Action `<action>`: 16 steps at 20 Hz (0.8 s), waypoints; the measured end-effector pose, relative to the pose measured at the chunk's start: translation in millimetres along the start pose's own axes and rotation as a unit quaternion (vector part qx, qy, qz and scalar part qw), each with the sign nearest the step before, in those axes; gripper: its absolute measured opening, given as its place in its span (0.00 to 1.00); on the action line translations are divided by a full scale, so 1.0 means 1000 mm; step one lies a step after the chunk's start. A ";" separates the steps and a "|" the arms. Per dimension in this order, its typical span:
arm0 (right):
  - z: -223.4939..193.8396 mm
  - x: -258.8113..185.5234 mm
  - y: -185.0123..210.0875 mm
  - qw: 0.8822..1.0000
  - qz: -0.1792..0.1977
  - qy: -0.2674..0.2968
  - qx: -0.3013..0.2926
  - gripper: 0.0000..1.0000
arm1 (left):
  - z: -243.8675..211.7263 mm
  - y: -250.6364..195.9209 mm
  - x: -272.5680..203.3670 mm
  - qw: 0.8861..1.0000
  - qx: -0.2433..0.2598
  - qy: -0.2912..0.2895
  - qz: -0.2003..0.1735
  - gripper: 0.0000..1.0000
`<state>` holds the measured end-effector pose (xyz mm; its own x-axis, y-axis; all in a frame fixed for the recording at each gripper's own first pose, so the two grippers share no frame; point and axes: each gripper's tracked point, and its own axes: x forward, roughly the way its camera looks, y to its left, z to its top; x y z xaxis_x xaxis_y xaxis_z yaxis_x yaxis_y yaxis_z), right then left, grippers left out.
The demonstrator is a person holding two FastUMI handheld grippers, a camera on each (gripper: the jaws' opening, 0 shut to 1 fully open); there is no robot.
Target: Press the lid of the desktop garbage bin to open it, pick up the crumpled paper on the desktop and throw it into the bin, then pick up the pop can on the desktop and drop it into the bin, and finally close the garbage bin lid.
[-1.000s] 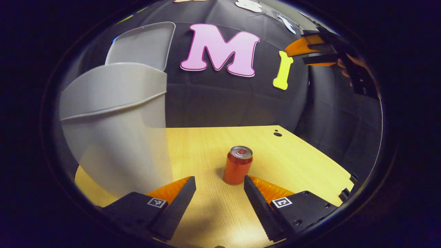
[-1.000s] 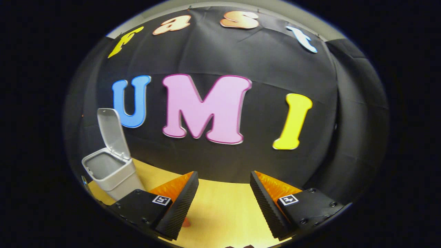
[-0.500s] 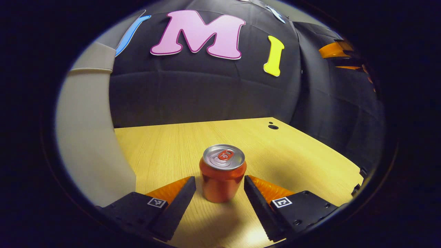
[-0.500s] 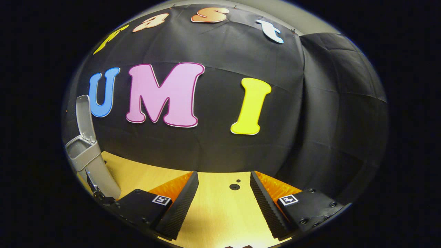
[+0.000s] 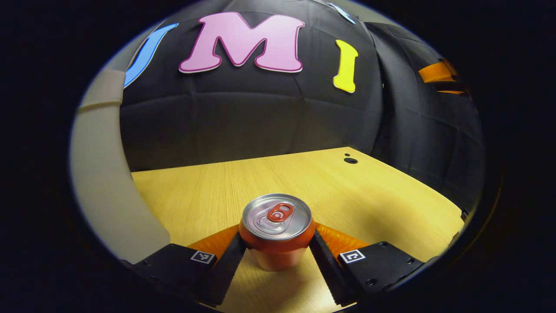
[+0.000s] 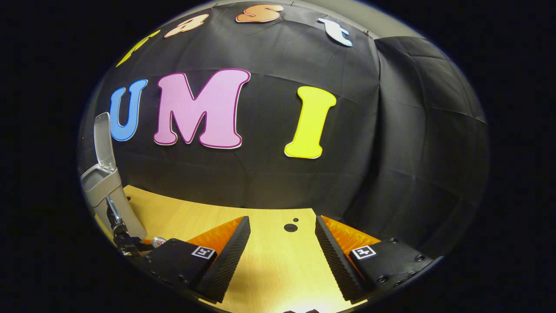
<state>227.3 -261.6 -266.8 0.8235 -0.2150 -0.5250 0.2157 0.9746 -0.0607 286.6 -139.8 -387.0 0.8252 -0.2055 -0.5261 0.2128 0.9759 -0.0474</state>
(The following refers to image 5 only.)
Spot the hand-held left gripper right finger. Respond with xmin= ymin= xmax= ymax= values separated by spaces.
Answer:
xmin=309 ymin=223 xmax=424 ymax=306

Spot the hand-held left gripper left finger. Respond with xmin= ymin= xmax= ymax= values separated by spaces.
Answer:
xmin=124 ymin=224 xmax=248 ymax=307

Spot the red pop can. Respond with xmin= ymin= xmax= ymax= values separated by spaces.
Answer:
xmin=239 ymin=193 xmax=316 ymax=272

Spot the wooden desktop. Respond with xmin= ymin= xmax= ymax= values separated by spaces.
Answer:
xmin=130 ymin=147 xmax=465 ymax=313

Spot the black backdrop cloth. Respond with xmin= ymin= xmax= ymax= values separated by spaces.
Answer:
xmin=117 ymin=0 xmax=485 ymax=209

